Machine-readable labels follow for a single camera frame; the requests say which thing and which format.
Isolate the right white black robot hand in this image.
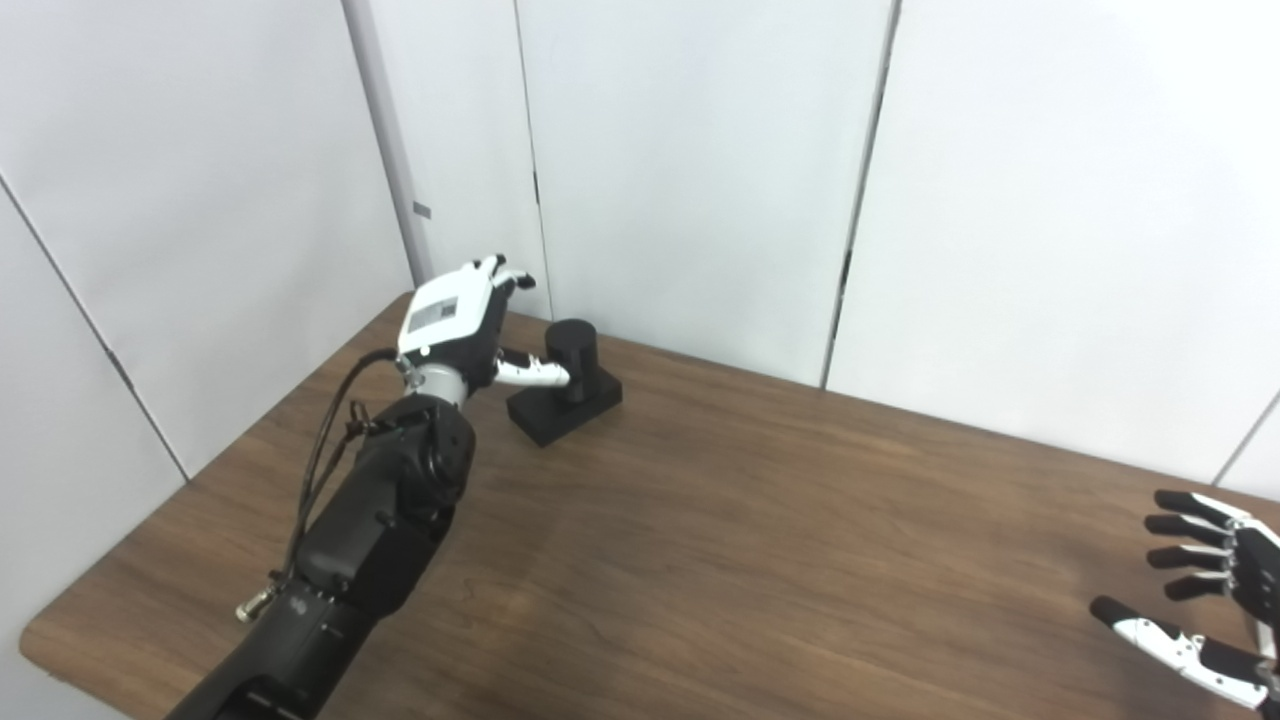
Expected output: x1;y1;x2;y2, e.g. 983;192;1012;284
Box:
1090;489;1280;713

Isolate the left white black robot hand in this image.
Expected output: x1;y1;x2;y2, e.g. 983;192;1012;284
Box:
397;254;571;393

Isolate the black peg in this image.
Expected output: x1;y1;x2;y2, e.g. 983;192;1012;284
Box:
506;319;623;448

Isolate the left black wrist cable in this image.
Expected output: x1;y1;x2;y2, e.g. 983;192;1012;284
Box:
236;348;401;623

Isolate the grey wall corner post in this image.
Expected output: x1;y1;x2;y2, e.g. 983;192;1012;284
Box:
342;0;436;291

